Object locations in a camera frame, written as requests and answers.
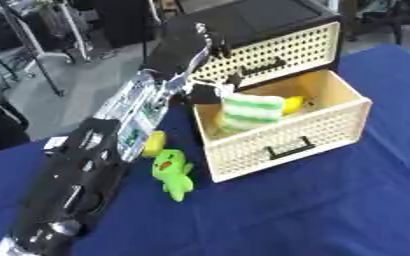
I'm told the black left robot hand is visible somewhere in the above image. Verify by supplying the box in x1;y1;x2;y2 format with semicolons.
140;20;247;105

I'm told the green white striped sponge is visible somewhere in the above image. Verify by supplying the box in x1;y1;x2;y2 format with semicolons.
215;92;288;133

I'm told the closed pale perforated drawer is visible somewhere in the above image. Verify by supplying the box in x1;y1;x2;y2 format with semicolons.
189;21;342;89

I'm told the open pale perforated drawer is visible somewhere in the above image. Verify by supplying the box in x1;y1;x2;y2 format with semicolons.
191;68;375;184

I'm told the black cabinet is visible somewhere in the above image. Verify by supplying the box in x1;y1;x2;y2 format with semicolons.
171;0;345;92

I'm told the yellow round toy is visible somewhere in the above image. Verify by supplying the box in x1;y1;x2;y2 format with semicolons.
142;130;169;158

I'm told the yellow toy banana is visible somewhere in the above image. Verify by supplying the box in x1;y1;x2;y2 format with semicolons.
280;95;307;115

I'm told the green soft toy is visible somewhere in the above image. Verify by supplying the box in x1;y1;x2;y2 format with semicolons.
150;148;197;203

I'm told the metal rack with wheels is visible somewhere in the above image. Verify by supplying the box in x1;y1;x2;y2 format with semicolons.
0;0;95;98

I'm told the black chair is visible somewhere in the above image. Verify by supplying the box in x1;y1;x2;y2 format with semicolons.
0;85;34;155

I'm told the black drawer handle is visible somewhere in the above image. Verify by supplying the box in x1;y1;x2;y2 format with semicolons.
238;56;288;77
264;135;317;161

